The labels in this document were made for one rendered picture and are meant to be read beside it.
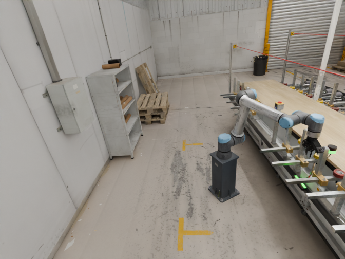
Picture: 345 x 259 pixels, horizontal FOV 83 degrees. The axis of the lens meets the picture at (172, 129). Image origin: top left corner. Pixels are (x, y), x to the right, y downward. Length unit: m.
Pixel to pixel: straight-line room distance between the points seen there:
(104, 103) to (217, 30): 6.92
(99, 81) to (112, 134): 0.93
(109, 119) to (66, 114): 1.03
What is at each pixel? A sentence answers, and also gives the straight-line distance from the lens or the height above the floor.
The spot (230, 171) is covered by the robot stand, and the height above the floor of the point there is 0.41.
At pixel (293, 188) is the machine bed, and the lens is 2.92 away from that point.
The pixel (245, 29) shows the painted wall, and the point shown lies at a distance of 9.56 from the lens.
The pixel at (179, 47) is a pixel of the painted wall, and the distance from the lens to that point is 9.31.
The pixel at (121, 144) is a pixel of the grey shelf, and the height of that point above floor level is 0.32.
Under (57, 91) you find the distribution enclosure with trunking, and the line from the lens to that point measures 2.53.
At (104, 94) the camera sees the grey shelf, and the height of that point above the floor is 1.25.
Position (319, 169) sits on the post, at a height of 0.93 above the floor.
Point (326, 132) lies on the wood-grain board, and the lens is 2.68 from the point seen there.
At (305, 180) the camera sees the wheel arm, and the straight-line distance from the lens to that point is 1.96.
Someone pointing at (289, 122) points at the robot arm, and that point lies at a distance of 1.71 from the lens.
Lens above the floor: 2.06
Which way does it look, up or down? 27 degrees down
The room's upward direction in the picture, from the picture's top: 7 degrees counter-clockwise
